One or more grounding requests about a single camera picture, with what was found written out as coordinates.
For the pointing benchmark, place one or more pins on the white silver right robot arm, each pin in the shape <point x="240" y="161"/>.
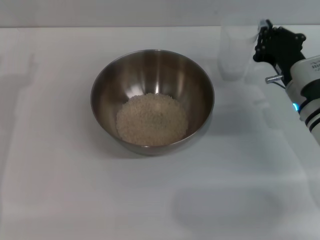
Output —
<point x="312" y="120"/>

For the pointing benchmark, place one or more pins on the silver metal connector plug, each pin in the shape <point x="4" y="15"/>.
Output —
<point x="272" y="79"/>

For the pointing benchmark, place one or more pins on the white rice grains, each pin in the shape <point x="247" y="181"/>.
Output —
<point x="152" y="120"/>

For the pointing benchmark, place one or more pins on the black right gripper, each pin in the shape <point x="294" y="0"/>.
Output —
<point x="282" y="55"/>

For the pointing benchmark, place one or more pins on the stainless steel bowl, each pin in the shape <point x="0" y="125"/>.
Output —
<point x="110" y="82"/>

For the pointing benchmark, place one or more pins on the clear plastic cup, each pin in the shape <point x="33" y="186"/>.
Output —
<point x="232" y="62"/>

